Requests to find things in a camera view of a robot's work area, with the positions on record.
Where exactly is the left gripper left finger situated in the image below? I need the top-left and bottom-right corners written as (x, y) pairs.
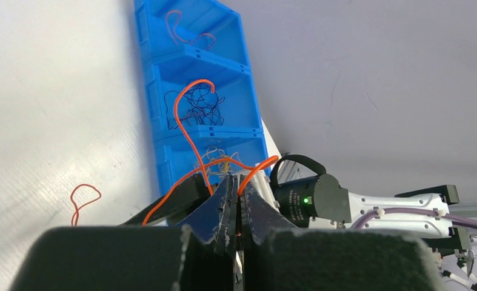
top-left (177, 175), bottom-right (238, 257)

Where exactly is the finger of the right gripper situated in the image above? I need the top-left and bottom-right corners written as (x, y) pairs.
top-left (121, 173), bottom-right (212, 227)

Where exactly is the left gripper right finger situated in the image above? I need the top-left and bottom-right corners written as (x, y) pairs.
top-left (238, 174), bottom-right (296, 251)

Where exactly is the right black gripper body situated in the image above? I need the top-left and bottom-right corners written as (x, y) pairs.
top-left (246, 172), bottom-right (280, 213)

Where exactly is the yellow thin cable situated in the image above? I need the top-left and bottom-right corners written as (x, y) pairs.
top-left (194, 147), bottom-right (259, 179)

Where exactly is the orange thin cable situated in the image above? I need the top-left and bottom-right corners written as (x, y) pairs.
top-left (70, 78), bottom-right (280, 228)

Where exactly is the dark purple thin cable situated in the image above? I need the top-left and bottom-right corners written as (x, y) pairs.
top-left (162, 82), bottom-right (226, 131)

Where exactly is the red thin cable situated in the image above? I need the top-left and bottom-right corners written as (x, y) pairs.
top-left (164, 9), bottom-right (218, 52)

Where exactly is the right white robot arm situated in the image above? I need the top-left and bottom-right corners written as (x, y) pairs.
top-left (127, 155), bottom-right (470, 256)

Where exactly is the blue plastic compartment bin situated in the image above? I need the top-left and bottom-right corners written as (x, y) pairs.
top-left (134, 0), bottom-right (268, 195)

